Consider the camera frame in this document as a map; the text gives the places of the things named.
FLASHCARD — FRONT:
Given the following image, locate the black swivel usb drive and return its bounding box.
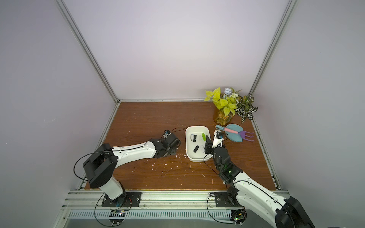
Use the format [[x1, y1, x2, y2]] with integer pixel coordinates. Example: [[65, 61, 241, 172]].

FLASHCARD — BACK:
[[193, 145, 199, 153]]

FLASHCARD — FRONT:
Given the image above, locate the white storage box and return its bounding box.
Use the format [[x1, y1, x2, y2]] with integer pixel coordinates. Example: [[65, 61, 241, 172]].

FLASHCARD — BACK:
[[185, 126, 212, 162]]

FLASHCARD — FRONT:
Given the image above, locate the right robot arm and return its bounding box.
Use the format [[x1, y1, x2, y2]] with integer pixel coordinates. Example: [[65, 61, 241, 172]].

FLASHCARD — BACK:
[[204, 136, 314, 228]]

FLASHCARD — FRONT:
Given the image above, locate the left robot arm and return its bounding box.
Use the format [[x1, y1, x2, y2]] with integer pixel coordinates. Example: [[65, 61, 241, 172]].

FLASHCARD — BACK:
[[83, 131, 181, 206]]

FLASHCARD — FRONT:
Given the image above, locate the teal dustpan plate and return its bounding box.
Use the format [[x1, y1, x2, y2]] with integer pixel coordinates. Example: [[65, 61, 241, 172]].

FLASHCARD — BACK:
[[225, 124, 243, 143]]

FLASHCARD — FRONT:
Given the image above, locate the purple toy fork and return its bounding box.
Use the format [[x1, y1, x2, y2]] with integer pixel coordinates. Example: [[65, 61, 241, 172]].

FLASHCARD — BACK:
[[238, 130, 254, 142]]

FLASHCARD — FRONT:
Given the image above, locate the potted green plant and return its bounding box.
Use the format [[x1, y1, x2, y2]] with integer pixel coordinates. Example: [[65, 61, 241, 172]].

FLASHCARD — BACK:
[[204, 87, 258, 126]]

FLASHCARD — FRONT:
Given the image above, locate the right connector board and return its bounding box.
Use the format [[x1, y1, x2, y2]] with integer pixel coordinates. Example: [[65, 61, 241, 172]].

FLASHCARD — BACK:
[[230, 209, 247, 226]]

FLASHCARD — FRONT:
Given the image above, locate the connector board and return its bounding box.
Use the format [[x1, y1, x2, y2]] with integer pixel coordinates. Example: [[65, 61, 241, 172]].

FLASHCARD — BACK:
[[230, 209, 247, 226], [109, 210, 126, 227]]

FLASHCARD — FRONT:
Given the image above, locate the left connector board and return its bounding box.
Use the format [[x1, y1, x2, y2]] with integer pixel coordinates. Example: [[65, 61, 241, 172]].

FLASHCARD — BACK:
[[109, 210, 126, 227]]

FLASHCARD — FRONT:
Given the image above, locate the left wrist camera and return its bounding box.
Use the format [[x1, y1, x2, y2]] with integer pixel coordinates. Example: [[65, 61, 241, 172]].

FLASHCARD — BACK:
[[163, 130, 171, 138]]

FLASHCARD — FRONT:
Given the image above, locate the pink teal handled brush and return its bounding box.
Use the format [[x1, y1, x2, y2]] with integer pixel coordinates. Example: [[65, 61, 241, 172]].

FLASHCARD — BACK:
[[215, 125, 240, 135]]

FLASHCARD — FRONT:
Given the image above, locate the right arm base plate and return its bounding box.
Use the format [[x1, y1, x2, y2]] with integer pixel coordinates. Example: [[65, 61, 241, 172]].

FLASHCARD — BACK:
[[213, 192, 242, 208]]

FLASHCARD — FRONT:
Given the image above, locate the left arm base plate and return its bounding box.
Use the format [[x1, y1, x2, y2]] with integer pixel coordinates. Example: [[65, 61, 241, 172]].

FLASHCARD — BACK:
[[101, 192, 142, 208]]

